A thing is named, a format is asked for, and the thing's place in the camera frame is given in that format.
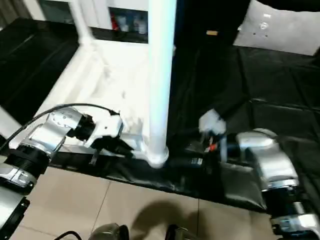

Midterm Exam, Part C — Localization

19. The white plastic table top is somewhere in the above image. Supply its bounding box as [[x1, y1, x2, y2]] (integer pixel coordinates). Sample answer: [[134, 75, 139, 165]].
[[9, 37, 176, 170]]

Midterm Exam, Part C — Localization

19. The white plastic table leg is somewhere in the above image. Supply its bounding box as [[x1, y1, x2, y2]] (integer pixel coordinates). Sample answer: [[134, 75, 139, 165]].
[[69, 0, 96, 46], [0, 106, 23, 141], [147, 0, 177, 168]]

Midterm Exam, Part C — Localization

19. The dark brown shoe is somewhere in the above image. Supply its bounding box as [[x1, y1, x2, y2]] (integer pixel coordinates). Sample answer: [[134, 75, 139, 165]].
[[166, 224, 198, 240], [91, 223, 130, 240]]

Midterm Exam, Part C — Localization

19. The black work mat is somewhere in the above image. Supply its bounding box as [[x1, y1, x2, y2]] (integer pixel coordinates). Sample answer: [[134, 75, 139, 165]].
[[0, 17, 320, 214]]

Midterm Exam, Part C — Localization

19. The white cabinet with glass doors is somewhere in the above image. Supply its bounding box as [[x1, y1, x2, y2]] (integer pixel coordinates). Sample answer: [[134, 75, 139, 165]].
[[32, 0, 151, 36]]

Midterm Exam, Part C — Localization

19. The black sofa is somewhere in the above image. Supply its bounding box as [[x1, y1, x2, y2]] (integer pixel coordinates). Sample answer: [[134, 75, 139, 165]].
[[174, 0, 251, 49]]

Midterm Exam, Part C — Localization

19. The grey printed cushion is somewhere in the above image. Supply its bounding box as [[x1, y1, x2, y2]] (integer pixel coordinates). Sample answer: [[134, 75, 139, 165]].
[[232, 0, 320, 56]]

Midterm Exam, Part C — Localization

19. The brown curtain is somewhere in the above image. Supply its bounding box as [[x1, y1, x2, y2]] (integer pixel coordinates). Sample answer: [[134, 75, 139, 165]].
[[0, 0, 33, 26]]

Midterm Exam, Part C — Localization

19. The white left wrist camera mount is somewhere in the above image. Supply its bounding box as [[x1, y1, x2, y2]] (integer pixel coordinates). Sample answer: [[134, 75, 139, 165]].
[[83, 113, 125, 149]]

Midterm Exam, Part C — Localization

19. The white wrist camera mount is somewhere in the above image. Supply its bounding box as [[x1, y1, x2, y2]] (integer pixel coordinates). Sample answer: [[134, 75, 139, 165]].
[[83, 113, 125, 149], [198, 108, 229, 161]]

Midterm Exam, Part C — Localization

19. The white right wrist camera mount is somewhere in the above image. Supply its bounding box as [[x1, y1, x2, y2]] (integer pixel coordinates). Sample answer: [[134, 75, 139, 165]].
[[198, 108, 229, 161]]

